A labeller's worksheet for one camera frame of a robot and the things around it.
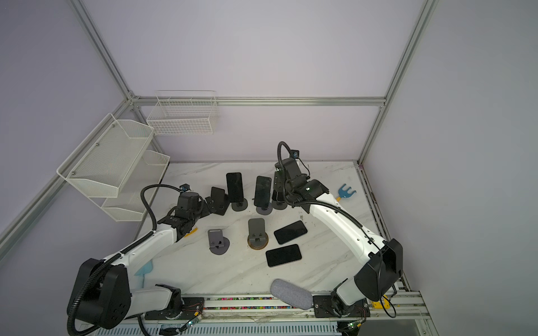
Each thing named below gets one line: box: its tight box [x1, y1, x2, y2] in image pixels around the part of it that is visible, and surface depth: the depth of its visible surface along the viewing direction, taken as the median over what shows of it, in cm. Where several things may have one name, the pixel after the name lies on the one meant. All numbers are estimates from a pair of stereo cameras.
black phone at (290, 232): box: [273, 219, 308, 245], surface depth 95 cm
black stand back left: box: [205, 186, 231, 216], surface depth 97 cm
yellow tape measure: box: [371, 294, 391, 310], surface depth 75 cm
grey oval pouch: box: [270, 278, 314, 311], surface depth 76 cm
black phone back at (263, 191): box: [253, 175, 272, 208], surface depth 95 cm
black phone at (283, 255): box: [265, 244, 302, 267], surface depth 89 cm
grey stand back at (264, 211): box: [255, 202, 273, 215], surface depth 102 cm
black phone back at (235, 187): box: [226, 172, 245, 203], surface depth 95 cm
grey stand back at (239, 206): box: [231, 198, 248, 212], surface depth 103 cm
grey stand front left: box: [207, 228, 231, 256], surface depth 86 cm
